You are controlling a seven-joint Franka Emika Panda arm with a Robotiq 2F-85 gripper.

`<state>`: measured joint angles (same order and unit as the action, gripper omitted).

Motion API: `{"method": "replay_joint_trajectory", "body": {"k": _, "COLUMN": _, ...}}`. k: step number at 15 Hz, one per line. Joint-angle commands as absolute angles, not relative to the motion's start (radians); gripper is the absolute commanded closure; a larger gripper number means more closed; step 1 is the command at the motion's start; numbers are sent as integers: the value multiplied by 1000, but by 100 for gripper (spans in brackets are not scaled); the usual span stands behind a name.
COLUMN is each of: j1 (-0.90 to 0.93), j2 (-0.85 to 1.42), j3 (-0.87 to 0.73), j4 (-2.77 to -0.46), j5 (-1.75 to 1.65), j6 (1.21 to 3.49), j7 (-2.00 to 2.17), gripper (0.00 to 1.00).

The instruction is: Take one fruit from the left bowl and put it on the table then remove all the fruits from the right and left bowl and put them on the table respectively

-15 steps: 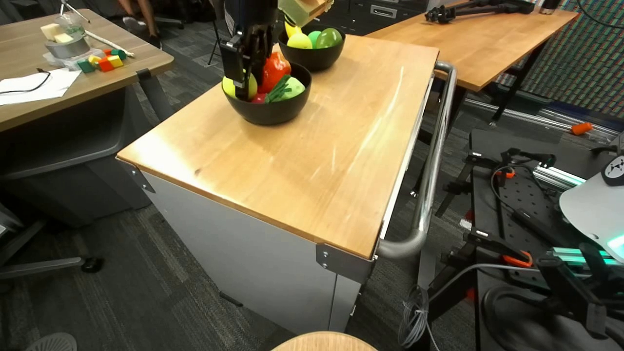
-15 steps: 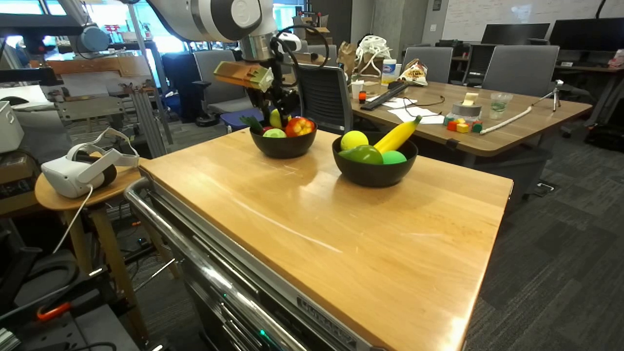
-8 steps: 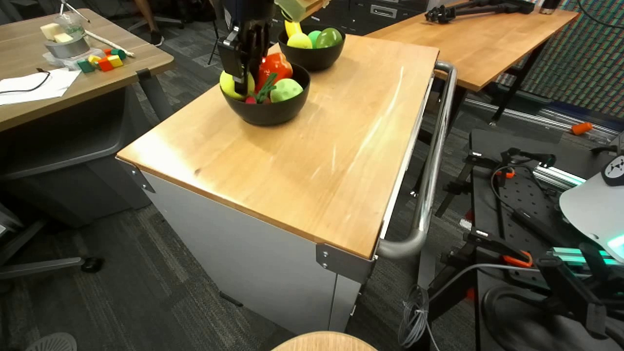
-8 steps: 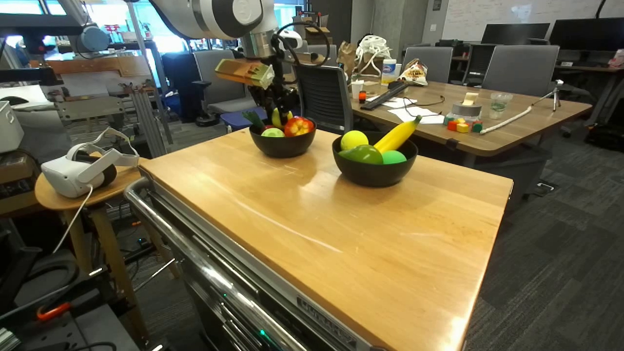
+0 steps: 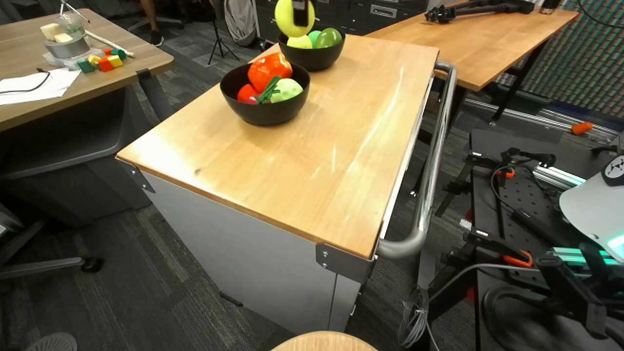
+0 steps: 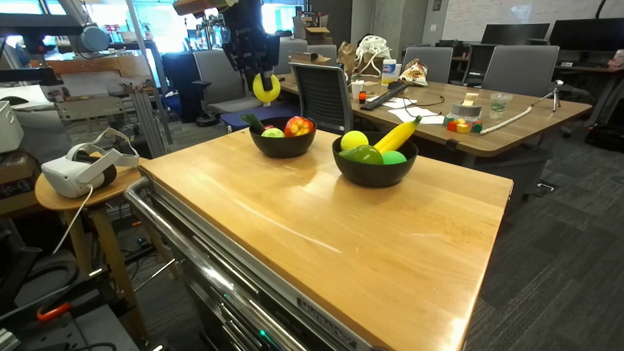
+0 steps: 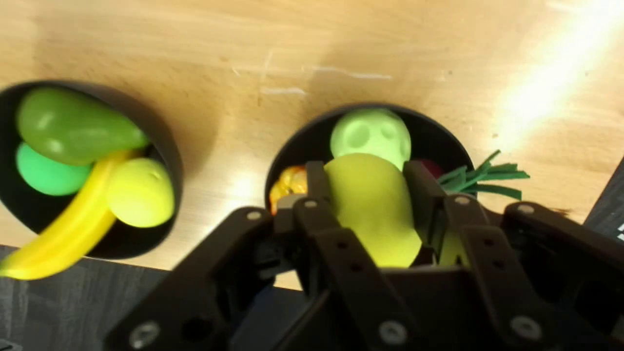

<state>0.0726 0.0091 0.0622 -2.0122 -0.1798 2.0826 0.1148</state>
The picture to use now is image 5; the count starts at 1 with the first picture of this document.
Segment black equipment case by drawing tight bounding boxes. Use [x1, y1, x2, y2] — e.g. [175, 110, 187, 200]
[259, 0, 431, 34]

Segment aluminium floor rail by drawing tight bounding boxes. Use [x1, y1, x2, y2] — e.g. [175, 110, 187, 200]
[464, 95, 620, 144]

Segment pale green fruit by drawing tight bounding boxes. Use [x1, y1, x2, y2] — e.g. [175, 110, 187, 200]
[263, 75, 306, 105]

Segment silver aluminium bar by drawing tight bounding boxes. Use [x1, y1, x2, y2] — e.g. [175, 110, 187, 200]
[530, 161, 589, 190]

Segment orange handled clamp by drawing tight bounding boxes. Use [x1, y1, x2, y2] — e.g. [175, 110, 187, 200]
[497, 249, 536, 270]

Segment grey cable bundle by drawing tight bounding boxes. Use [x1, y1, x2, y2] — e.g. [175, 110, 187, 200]
[396, 261, 542, 351]

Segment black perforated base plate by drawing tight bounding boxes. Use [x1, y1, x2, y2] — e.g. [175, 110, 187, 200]
[468, 126, 591, 261]

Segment orange clamp handle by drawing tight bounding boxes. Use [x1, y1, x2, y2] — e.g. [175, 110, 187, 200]
[569, 120, 595, 138]

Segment black round bowl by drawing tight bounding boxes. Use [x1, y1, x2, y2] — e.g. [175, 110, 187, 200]
[218, 60, 312, 128]
[279, 27, 347, 73]

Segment olive green pear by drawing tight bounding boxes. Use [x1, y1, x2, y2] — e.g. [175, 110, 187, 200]
[316, 25, 345, 48]

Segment metal cart handle bar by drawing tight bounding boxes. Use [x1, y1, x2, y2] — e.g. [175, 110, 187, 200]
[376, 60, 458, 263]

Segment round wooden stool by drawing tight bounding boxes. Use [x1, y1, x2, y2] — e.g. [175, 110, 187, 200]
[271, 329, 380, 351]

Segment dotted fabric partition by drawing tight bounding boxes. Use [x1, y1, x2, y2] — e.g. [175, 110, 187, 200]
[519, 0, 624, 122]

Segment black light stand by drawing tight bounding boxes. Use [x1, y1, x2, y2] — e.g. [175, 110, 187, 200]
[205, 0, 244, 66]

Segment clear plastic cup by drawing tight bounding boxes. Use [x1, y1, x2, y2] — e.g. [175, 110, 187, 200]
[58, 7, 90, 40]

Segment white rod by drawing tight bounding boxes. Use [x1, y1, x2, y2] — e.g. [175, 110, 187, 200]
[58, 0, 136, 58]

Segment white paper sheet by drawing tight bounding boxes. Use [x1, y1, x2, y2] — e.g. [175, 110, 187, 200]
[0, 66, 84, 107]

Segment wooden office desk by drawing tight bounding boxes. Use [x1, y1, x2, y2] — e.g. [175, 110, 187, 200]
[368, 5, 581, 126]
[0, 5, 175, 225]

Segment grey office chair base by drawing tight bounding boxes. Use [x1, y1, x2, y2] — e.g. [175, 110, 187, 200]
[0, 200, 105, 282]

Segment white tool cart cabinet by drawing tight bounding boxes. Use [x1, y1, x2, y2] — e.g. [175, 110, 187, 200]
[133, 165, 376, 333]

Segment black orange clamp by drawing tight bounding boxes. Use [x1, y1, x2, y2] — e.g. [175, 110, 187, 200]
[487, 161, 521, 196]

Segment grey rounded object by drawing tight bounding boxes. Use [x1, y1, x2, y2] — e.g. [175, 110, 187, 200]
[25, 331, 80, 351]

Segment clear container yellow notes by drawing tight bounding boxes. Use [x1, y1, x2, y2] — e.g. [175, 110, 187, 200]
[39, 21, 92, 66]

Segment person leg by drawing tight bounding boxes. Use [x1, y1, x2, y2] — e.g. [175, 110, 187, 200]
[138, 0, 166, 46]

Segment black cable loops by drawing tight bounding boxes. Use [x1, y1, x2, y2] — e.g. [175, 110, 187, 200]
[480, 284, 624, 351]

